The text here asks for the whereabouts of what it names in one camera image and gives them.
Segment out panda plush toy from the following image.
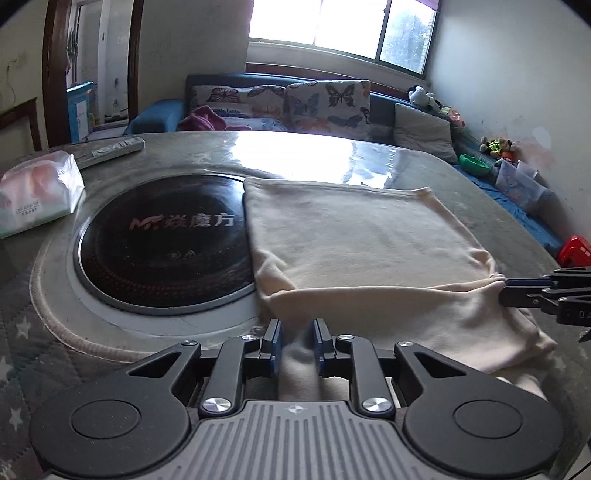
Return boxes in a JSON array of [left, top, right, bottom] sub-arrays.
[[407, 85, 438, 110]]

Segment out cream long-sleeve shirt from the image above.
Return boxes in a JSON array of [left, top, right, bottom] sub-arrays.
[[242, 176, 559, 402]]

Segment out long butterfly print pillow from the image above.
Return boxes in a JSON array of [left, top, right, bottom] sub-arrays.
[[189, 84, 289, 131]]

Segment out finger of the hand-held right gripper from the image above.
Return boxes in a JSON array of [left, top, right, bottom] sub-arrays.
[[505, 267, 591, 291], [501, 290, 591, 311]]

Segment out green plastic bowl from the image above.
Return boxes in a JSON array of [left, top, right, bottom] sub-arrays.
[[458, 154, 494, 176]]

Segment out square butterfly print pillow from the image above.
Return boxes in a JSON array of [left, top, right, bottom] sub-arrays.
[[285, 80, 372, 143]]

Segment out monkey plush toys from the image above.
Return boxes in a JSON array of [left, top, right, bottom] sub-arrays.
[[479, 136, 519, 161]]

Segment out blue corner sofa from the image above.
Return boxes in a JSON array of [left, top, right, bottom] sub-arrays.
[[128, 73, 566, 254]]

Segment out red plastic stool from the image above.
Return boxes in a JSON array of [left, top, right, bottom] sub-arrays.
[[556, 234, 591, 268]]

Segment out light blue cabinet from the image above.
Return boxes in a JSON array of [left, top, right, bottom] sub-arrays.
[[66, 82, 97, 143]]

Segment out white remote control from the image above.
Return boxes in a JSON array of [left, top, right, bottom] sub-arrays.
[[74, 137, 146, 169]]

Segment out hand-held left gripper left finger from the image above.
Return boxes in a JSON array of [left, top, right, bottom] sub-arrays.
[[127, 318, 283, 418]]

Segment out magenta cloth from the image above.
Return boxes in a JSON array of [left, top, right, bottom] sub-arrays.
[[178, 105, 228, 132]]

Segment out white tissue pack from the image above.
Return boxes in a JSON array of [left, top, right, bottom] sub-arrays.
[[0, 152, 86, 239]]

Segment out grey plain pillow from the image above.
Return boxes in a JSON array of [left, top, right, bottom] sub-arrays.
[[394, 102, 459, 164]]

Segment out dark wooden side table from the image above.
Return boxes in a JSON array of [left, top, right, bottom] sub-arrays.
[[0, 98, 40, 158]]

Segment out window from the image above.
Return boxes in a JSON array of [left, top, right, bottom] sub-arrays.
[[248, 0, 439, 77]]

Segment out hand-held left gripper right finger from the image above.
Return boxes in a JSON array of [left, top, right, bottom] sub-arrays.
[[313, 318, 497, 418]]

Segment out clear plastic storage box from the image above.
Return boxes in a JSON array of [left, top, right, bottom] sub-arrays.
[[495, 159, 552, 215]]

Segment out dark wooden door frame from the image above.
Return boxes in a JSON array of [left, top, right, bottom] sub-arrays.
[[42, 0, 145, 148]]

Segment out round black induction cooktop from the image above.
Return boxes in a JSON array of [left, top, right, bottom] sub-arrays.
[[74, 173, 259, 317]]

